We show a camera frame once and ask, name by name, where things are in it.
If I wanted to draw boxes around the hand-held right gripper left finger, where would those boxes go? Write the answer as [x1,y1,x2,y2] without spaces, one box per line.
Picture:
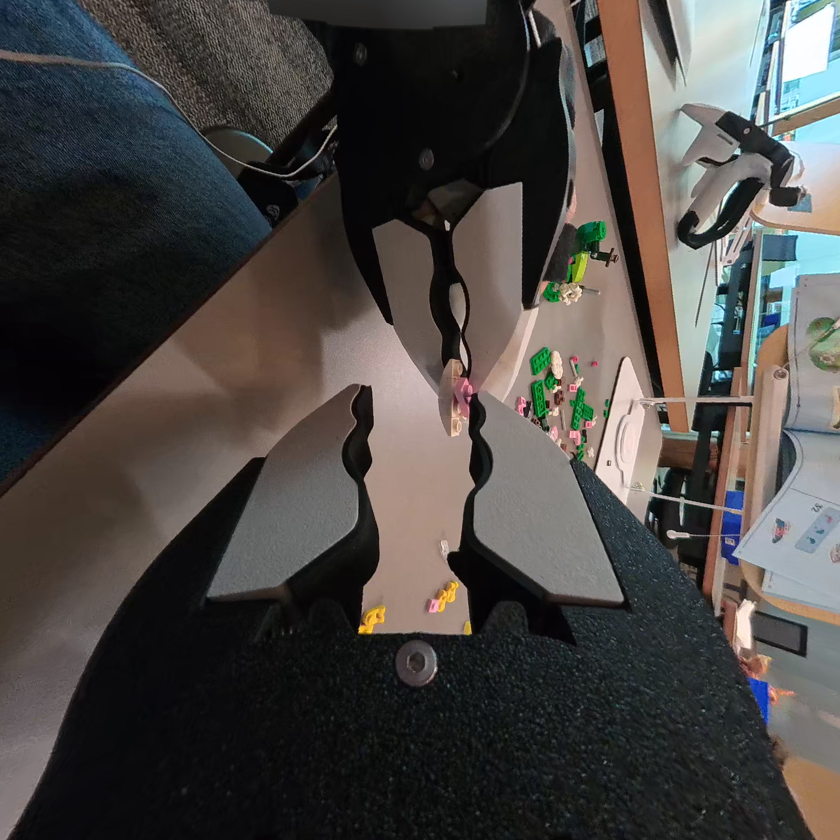
[205,384,382,608]

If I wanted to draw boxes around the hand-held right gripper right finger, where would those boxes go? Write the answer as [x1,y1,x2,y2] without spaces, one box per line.
[449,390,627,608]

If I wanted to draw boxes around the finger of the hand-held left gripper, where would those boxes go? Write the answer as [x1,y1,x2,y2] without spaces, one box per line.
[371,218,458,396]
[449,182,540,403]

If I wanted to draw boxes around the tan round lego plate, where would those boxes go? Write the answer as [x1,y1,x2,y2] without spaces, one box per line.
[438,360,468,438]

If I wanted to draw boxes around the green lego plant build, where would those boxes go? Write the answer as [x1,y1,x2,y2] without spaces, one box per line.
[541,220,621,306]

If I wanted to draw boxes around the pile of loose lego pieces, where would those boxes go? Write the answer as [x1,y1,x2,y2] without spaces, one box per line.
[515,346,614,462]

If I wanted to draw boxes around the lego instruction booklet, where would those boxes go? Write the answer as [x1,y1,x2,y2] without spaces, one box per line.
[731,276,840,614]

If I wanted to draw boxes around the white rounded plastic board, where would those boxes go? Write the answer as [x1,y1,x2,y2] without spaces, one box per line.
[600,357,664,490]

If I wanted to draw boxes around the wooden table divider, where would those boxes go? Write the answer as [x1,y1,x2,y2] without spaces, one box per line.
[594,0,690,434]

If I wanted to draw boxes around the blue storage bin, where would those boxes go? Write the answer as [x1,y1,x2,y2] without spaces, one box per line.
[721,508,747,565]

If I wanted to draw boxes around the office chair base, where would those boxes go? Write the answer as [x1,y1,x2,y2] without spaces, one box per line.
[203,92,342,227]

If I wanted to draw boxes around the white and black pistol grip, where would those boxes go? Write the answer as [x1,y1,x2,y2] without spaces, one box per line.
[676,101,808,250]

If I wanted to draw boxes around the person's leg in blue jeans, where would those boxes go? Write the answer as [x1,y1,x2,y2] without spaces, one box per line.
[0,0,273,483]

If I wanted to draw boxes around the rounded wooden panel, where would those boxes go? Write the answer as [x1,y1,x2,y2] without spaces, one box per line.
[748,141,840,236]

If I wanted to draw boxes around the thin white cable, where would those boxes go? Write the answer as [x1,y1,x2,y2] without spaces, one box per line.
[0,49,339,183]

